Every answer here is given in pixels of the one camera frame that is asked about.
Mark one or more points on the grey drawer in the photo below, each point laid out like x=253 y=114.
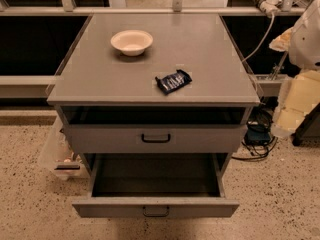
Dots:
x=154 y=138
x=153 y=206

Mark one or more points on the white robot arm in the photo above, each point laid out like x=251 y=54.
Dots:
x=298 y=96

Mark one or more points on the grey drawer cabinet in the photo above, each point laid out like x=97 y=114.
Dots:
x=157 y=104

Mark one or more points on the grey top drawer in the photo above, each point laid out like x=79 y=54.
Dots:
x=154 y=138

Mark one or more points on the blue snack packet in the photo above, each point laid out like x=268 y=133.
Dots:
x=173 y=82

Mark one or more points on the white paper bowl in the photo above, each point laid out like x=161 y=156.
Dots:
x=132 y=42

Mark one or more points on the clear plastic bin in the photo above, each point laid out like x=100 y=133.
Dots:
x=57 y=157

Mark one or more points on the dark side cabinet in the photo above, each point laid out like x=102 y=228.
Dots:
x=309 y=128

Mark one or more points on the white power strip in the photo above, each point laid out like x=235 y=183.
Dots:
x=269 y=7

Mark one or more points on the blue box with cables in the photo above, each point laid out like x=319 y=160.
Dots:
x=258 y=140

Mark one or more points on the metal railing frame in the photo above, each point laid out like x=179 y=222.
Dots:
x=40 y=10

